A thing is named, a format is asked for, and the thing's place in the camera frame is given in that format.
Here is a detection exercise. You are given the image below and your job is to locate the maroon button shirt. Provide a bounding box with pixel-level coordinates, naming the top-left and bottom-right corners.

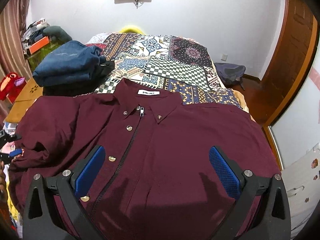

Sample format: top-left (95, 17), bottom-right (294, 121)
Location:
top-left (9, 79), bottom-right (279, 239)

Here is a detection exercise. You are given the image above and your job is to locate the red plush toy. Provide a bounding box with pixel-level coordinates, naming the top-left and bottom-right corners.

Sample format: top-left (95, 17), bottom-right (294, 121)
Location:
top-left (1, 72), bottom-right (27, 103)

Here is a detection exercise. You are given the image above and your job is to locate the brown cardboard box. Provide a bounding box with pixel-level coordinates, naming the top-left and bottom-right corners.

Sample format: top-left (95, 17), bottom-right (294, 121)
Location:
top-left (5, 78), bottom-right (43, 123)

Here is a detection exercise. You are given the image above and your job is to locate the white storage box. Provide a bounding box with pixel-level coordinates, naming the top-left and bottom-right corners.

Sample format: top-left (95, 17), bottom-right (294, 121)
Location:
top-left (281, 144), bottom-right (319, 239)

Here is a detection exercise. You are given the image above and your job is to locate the pink striped curtain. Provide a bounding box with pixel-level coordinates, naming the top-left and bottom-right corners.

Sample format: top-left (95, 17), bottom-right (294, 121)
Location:
top-left (1, 0), bottom-right (31, 79)

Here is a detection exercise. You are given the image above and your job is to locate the green fuzzy cloth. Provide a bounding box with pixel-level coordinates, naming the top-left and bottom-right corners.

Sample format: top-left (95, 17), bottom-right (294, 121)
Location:
top-left (27, 41), bottom-right (63, 72)

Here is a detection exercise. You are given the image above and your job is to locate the folded blue sweater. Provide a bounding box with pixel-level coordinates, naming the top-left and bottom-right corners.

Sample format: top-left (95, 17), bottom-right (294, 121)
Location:
top-left (33, 41), bottom-right (107, 87)

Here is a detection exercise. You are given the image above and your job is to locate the orange box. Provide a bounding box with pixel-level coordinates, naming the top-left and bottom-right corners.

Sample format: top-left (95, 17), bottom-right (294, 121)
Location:
top-left (27, 36), bottom-right (50, 55)

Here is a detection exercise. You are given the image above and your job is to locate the dark teal cushion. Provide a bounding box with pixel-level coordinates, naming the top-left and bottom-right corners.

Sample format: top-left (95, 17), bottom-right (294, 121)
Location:
top-left (43, 25), bottom-right (72, 43)

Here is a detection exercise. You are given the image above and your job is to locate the tan fleece blanket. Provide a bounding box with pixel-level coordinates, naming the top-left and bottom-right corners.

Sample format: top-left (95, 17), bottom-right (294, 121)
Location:
top-left (233, 89), bottom-right (255, 122)

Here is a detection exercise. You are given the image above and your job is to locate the folded black garment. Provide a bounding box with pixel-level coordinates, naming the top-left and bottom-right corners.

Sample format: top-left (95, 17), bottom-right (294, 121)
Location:
top-left (43, 61), bottom-right (115, 96)

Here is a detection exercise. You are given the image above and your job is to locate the dark blue backpack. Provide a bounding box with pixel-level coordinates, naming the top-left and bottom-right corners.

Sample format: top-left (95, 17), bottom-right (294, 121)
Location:
top-left (214, 63), bottom-right (246, 90)

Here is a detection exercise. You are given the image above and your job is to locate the yellow round object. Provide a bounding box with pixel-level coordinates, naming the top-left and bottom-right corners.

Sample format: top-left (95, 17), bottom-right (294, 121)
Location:
top-left (119, 26), bottom-right (144, 35)

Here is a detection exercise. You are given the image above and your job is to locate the patchwork patterned quilt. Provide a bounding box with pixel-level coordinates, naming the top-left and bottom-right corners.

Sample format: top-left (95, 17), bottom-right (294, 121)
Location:
top-left (86, 33), bottom-right (241, 109)

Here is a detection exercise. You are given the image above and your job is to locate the brown wooden door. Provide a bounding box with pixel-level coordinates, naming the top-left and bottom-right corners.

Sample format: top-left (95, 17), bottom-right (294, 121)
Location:
top-left (250, 0), bottom-right (319, 126)

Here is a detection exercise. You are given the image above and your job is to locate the white wall socket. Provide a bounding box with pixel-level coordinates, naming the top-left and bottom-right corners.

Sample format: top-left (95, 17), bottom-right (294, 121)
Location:
top-left (221, 54), bottom-right (227, 61)

